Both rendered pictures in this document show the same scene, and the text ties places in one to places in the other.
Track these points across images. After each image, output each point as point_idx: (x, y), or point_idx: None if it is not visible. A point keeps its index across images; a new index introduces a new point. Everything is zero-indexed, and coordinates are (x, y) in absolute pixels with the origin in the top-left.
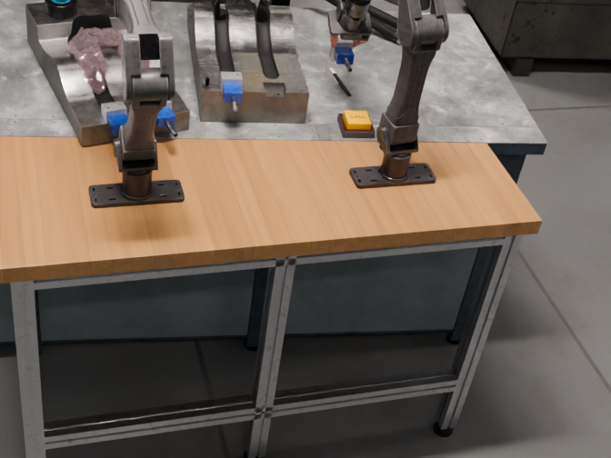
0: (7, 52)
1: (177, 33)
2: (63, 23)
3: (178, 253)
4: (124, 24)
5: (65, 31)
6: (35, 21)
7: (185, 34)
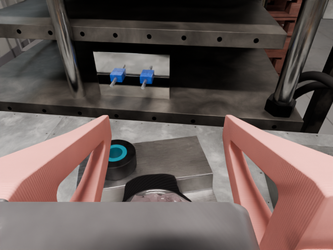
0: (61, 200)
1: (252, 173)
2: (111, 188)
3: None
4: (194, 184)
5: (114, 197)
6: (76, 183)
7: (261, 176)
